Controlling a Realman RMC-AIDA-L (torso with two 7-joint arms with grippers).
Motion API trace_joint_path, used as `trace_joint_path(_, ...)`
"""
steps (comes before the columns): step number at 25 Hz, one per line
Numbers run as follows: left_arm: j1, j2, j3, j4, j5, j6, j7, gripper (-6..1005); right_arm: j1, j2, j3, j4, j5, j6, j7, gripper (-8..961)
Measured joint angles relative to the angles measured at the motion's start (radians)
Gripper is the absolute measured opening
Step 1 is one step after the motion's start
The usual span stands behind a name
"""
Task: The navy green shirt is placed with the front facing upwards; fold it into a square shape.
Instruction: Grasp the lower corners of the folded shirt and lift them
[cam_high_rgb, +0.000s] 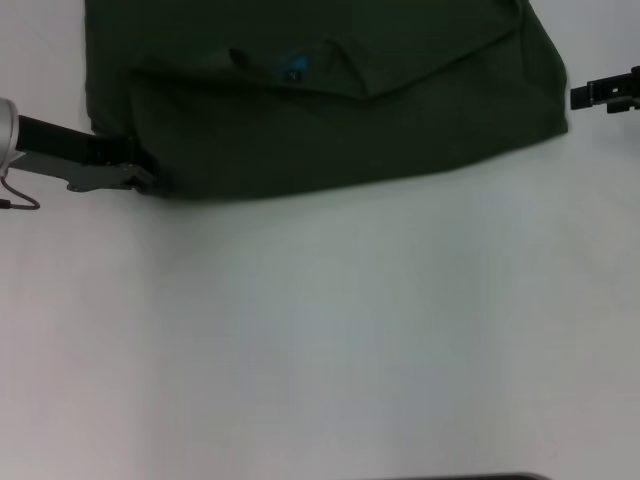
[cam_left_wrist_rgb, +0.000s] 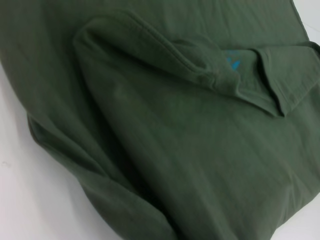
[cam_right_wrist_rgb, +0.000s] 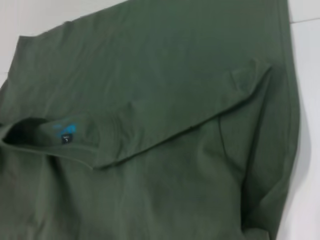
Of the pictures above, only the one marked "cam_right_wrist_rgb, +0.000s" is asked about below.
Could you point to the dark green FREE t-shirt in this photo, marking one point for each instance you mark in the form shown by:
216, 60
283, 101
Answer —
150, 125

